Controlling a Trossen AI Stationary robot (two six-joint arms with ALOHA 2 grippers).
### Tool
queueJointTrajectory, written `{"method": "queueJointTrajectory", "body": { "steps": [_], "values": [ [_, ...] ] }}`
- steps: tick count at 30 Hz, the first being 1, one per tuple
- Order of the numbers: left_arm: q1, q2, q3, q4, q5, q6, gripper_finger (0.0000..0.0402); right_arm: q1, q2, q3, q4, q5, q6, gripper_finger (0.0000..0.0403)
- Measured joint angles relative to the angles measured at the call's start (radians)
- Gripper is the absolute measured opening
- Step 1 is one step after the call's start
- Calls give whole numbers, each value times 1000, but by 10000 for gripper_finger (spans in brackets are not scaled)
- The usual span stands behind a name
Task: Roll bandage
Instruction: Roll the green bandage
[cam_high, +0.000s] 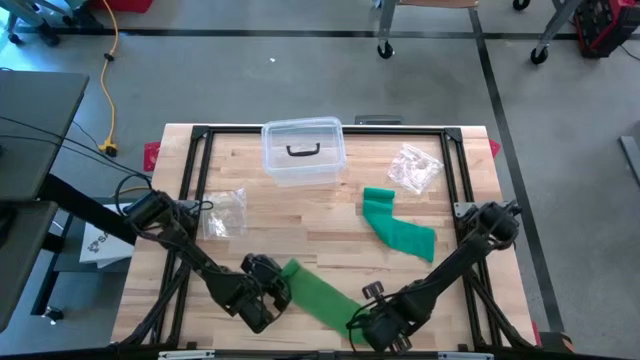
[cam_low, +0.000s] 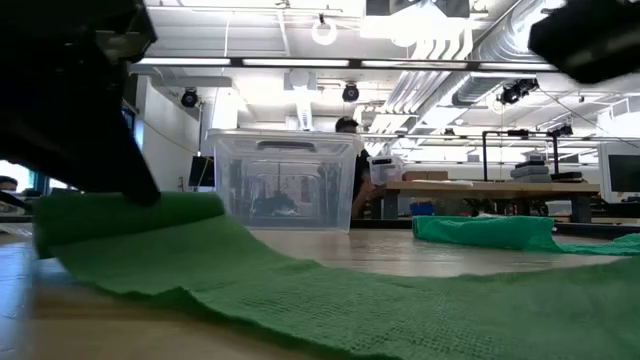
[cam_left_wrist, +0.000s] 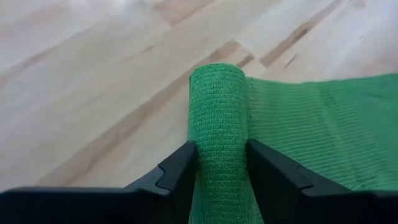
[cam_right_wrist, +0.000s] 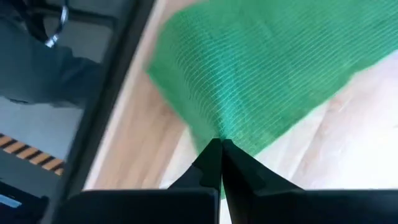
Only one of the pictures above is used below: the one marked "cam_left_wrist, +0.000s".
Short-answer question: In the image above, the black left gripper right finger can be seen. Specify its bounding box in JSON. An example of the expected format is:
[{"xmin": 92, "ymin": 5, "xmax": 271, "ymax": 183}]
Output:
[{"xmin": 247, "ymin": 139, "xmax": 398, "ymax": 224}]

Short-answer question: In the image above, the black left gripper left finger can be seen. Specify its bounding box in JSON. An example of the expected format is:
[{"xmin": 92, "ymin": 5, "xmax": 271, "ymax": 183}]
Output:
[{"xmin": 0, "ymin": 140, "xmax": 197, "ymax": 224}]

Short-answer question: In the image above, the green elastic bandage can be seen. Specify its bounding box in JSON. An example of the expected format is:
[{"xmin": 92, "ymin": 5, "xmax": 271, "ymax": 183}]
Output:
[{"xmin": 187, "ymin": 63, "xmax": 398, "ymax": 224}]

